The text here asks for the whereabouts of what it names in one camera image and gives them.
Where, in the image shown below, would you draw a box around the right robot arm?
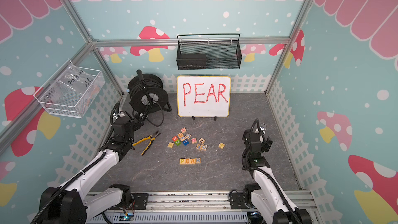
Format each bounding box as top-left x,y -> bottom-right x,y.
241,119 -> 312,224

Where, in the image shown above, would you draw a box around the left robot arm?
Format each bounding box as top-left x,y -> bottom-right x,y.
31,102 -> 143,224

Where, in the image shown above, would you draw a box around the white board with PEAR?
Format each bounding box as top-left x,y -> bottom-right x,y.
176,76 -> 231,118

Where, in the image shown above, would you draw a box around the yellow black pliers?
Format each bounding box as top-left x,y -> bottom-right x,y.
132,130 -> 161,156

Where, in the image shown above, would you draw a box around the black box in basket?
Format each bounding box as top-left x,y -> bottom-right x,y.
176,54 -> 207,70

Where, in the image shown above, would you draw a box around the black cable reel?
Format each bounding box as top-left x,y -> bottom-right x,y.
127,69 -> 172,130

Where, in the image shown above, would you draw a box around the clear acrylic wall bin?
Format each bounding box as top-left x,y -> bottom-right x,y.
34,60 -> 105,118

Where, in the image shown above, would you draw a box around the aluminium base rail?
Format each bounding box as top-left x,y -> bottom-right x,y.
58,189 -> 321,224

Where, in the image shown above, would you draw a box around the black wire mesh basket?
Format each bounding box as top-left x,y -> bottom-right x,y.
177,33 -> 243,69

